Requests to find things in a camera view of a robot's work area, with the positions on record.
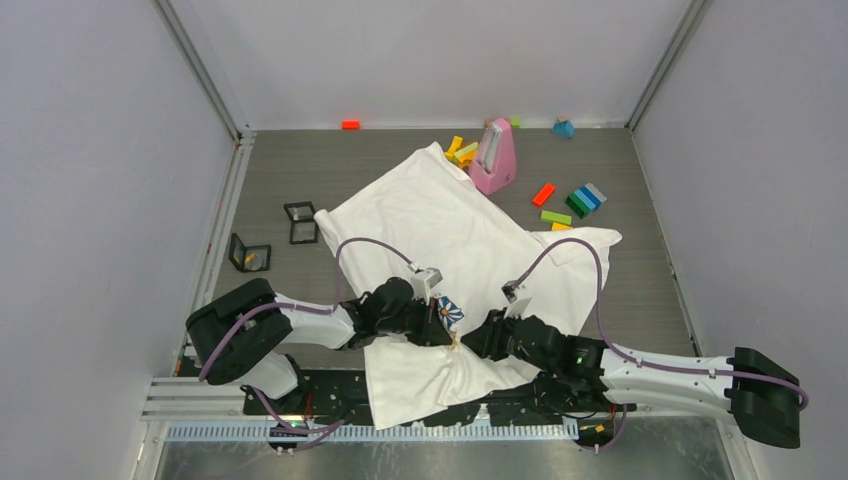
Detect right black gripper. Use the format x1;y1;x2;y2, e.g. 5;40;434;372
461;307;558;374

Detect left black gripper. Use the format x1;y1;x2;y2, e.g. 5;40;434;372
376;293;451;346

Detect gold leaf brooch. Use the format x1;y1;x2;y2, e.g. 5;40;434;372
447;331;460;351

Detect white t-shirt with daisy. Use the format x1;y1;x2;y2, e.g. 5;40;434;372
316;144;622;429

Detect black display box with coin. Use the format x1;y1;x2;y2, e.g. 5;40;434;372
228;232;272;273

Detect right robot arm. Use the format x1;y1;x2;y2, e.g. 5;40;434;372
462;310;806;449

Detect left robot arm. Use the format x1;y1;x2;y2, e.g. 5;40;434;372
185;277;453;414

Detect lime green flat block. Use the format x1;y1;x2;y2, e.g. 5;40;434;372
540;210;572;226

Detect red-orange flat block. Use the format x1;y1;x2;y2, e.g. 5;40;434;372
532;183;556;208

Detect empty black display box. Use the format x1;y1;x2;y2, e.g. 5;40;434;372
283;201;319;245

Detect green blue stacked bricks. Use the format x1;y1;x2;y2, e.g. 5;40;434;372
564;183;607;219

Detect pink metronome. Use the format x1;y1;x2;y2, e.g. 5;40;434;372
468;118;517;195

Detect orange block by metronome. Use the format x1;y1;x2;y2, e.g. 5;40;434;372
454;153;475;169

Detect light green long block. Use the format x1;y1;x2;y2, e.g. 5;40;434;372
456;142;479;155

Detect yellow arch block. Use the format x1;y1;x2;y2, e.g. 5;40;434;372
444;136;463;163

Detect wood and green blocks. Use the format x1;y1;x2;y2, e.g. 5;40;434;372
484;117;521;128

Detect blue wooden house block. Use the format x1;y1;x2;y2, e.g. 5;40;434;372
551;116;576;139

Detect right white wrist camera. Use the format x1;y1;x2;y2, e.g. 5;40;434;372
501;280;532;319

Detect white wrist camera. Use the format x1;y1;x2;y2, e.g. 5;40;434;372
501;280;532;319
408;262;443;304

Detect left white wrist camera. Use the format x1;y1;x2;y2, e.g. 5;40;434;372
408;262;443;304

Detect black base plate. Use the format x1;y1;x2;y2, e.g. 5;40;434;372
269;369;637;427

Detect white perforated cable duct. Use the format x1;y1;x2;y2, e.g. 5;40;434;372
164;419;579;443

